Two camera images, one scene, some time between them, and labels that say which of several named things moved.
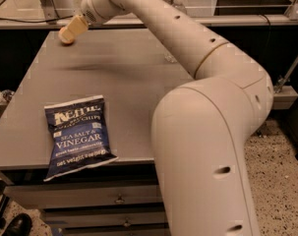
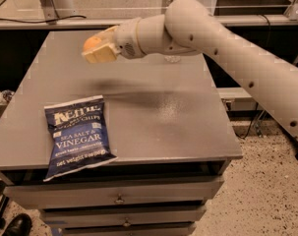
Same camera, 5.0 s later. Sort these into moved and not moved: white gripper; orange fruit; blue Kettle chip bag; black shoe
Moved: white gripper; orange fruit
Not moved: black shoe; blue Kettle chip bag
